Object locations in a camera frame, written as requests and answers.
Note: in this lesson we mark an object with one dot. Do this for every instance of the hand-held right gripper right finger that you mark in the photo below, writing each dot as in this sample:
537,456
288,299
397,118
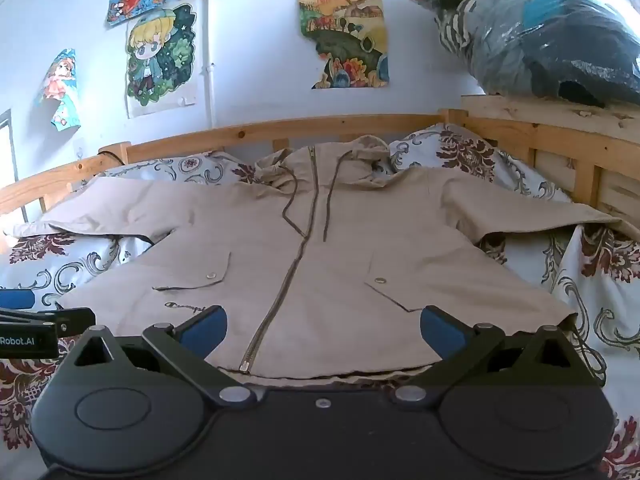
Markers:
442,332

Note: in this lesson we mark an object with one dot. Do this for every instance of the wooden bed frame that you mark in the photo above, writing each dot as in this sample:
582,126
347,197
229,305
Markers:
200,137

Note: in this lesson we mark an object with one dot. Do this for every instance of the white wall pipe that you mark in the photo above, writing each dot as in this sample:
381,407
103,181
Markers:
211,100

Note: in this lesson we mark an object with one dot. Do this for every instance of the blond cartoon figure wall poster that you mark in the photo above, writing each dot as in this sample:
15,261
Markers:
160,60

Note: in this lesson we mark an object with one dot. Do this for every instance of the landscape drawing wall poster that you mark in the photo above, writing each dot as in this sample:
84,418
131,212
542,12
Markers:
345,35

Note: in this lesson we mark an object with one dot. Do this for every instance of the floral white bed sheet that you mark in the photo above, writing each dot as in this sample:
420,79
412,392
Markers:
590,310

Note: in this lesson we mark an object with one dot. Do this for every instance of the grey door frame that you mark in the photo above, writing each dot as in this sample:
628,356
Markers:
9,145

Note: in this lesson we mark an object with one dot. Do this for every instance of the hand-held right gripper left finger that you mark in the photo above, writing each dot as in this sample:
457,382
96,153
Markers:
205,329

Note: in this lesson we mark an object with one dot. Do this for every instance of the beige hooded zip jacket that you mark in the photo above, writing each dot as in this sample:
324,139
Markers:
320,260

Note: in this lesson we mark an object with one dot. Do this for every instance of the clear plastic bag of clothes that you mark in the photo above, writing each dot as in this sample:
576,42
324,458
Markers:
525,35

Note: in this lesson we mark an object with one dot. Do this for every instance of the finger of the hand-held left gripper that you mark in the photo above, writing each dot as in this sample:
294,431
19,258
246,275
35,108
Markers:
15,299
75,321

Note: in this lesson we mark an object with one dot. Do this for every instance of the small curled cartoon wall poster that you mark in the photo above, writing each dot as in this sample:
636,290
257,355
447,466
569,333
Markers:
62,90

